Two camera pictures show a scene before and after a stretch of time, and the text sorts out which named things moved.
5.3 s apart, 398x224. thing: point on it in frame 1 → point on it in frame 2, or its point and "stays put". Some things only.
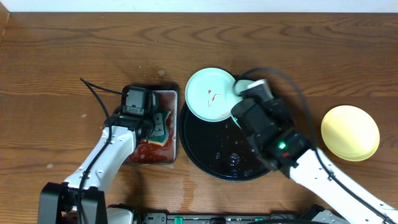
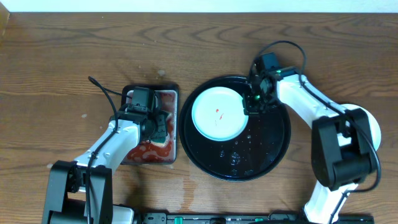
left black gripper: [154, 128] stays put
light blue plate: [239, 86] → [375, 132]
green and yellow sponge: [159, 140] stays put
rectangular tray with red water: [147, 152] stays put
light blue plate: [210, 94] → [217, 114]
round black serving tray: [217, 150] stays put
